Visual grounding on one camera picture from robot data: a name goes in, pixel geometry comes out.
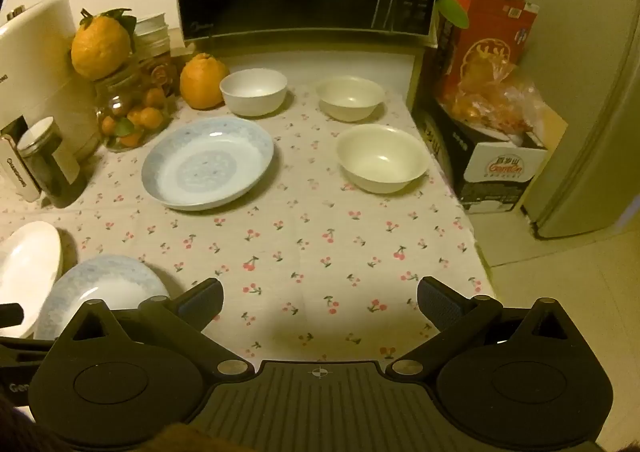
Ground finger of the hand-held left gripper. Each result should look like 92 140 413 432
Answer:
0 303 24 328

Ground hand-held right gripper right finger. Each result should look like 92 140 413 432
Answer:
390 276 583 377

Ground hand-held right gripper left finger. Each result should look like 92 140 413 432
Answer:
57 277 256 379

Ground white plate with swirl print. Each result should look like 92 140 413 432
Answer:
0 220 63 339

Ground blue patterned plate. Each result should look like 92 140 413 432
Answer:
34 254 171 340
141 117 275 212

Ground cream bowl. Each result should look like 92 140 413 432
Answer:
335 124 431 194
315 76 386 123

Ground deep white bowl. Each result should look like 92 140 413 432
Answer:
219 69 288 118

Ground cherry print tablecloth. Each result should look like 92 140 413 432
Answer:
0 82 496 363

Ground white labelled box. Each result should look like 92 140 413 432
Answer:
0 132 42 203

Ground dark jar with metal lid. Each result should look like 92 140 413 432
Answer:
16 116 88 209

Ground black and white cardboard box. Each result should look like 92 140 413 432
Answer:
420 97 568 215

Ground glass jar of kumquats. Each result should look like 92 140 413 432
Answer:
95 59 168 154

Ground plastic bag of oranges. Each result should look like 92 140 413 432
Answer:
440 67 551 148

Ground large orange with stem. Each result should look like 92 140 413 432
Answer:
179 53 230 110

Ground glass mug with orange print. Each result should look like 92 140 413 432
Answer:
145 52 186 98

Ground refrigerator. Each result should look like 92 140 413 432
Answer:
507 0 640 239

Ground white kitchen appliance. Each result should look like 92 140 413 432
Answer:
0 0 101 168

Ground stack of paper cups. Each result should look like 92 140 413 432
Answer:
134 12 173 55

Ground large orange with leaves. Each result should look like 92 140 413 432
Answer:
71 8 137 81

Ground red gift box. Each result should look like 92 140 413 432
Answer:
435 0 541 103

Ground green and purple bag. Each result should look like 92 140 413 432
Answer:
434 0 476 30

